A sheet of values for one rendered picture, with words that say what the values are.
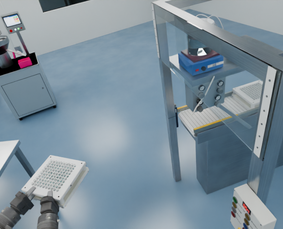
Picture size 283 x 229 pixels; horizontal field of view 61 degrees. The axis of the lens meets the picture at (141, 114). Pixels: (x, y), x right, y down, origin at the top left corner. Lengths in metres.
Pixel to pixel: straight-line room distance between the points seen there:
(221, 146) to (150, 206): 0.86
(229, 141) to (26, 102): 2.93
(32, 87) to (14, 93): 0.24
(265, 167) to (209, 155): 1.06
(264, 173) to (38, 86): 3.32
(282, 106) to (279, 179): 1.84
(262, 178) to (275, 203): 1.43
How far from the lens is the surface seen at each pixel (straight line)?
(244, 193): 1.09
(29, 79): 3.79
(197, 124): 1.78
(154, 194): 2.42
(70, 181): 1.32
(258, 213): 1.05
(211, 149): 1.97
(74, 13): 6.43
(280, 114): 0.83
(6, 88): 3.83
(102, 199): 2.51
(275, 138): 0.89
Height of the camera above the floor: 1.99
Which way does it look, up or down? 37 degrees down
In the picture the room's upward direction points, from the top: 11 degrees counter-clockwise
